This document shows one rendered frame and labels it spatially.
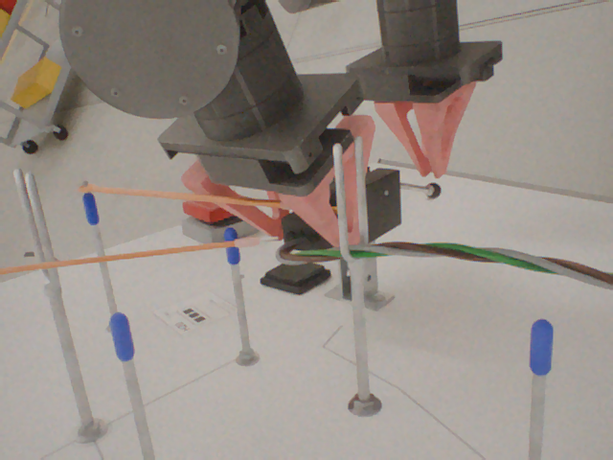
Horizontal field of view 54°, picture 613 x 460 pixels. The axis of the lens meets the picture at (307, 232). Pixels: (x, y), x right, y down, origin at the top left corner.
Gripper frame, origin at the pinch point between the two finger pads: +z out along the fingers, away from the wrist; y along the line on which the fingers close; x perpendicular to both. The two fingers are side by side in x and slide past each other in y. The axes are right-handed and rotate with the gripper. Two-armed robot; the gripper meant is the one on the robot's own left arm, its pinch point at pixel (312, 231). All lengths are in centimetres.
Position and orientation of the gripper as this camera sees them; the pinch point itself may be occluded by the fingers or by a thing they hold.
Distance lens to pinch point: 37.4
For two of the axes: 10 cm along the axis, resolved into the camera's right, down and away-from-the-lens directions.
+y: 7.7, 1.5, -6.2
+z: 3.5, 7.1, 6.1
